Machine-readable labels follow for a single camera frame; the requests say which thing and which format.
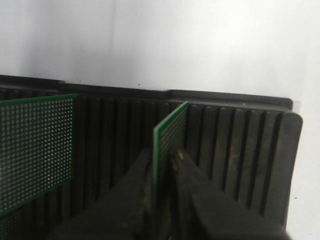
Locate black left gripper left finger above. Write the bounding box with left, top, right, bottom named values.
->
left=46, top=148, right=152, bottom=240

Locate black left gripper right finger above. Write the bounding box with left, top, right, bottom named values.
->
left=168, top=149, right=288, bottom=240

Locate green perforated board front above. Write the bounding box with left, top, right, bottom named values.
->
left=152, top=101, right=189, bottom=193

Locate green perforated board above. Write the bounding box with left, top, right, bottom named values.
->
left=152, top=101, right=189, bottom=193
left=0, top=93, right=80, bottom=216

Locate black slotted board rack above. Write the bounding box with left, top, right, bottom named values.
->
left=0, top=75, right=303, bottom=240

